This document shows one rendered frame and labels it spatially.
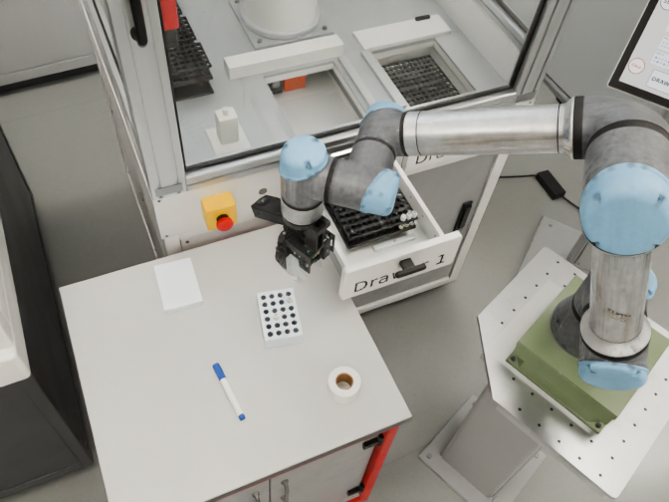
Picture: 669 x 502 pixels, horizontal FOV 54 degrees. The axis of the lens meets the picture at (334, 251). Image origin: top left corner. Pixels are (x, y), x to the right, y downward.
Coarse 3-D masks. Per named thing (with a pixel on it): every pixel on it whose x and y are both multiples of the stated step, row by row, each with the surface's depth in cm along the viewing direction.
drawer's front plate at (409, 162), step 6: (408, 156) 166; (414, 156) 167; (420, 156) 168; (432, 156) 170; (438, 156) 171; (444, 156) 172; (450, 156) 174; (456, 156) 175; (408, 162) 168; (414, 162) 169; (426, 162) 171; (432, 162) 172; (408, 168) 170; (414, 168) 171
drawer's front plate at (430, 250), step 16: (432, 240) 144; (448, 240) 145; (384, 256) 141; (400, 256) 141; (416, 256) 144; (432, 256) 147; (448, 256) 151; (352, 272) 138; (368, 272) 141; (384, 272) 144; (352, 288) 144; (368, 288) 147
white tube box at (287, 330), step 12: (264, 300) 147; (276, 300) 147; (264, 312) 146; (276, 312) 147; (288, 312) 146; (264, 324) 143; (276, 324) 144; (288, 324) 145; (300, 324) 144; (264, 336) 142; (276, 336) 142; (288, 336) 142; (300, 336) 143
